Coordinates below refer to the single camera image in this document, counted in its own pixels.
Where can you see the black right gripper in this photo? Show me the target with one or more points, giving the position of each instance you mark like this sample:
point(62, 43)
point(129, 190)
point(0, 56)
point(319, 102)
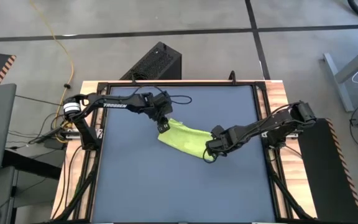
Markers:
point(224, 143)

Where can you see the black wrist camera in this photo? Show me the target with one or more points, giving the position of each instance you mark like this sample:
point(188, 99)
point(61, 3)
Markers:
point(217, 130)
point(163, 127)

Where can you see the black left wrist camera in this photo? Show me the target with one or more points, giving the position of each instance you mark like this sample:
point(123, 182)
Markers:
point(163, 127)

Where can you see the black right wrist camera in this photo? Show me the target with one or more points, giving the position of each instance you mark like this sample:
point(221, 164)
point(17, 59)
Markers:
point(217, 130)

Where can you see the lime green microfibre towel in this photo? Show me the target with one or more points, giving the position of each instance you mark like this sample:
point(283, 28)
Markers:
point(185, 138)

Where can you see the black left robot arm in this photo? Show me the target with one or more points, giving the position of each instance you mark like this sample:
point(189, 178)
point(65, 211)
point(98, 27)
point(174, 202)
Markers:
point(117, 104)

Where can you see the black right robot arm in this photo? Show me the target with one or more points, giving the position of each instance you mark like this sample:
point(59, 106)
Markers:
point(275, 123)

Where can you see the grey desk leg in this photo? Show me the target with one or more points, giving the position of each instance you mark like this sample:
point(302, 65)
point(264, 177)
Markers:
point(337, 81)

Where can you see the black side desk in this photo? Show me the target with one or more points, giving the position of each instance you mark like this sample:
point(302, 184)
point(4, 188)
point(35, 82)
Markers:
point(26, 161)

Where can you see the black computer tower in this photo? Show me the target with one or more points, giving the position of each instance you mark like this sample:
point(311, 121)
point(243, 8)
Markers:
point(155, 62)

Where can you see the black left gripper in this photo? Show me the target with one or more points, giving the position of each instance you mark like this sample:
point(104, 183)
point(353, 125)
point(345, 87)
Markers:
point(162, 107)

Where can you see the black frame clamp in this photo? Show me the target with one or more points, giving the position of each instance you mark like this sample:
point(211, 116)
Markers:
point(232, 77)
point(133, 79)

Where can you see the black metal table frame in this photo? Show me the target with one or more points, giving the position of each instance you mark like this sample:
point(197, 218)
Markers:
point(182, 84)

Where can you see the large hazard-striped black mat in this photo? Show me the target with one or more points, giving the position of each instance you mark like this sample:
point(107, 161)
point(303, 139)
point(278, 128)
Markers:
point(322, 174)

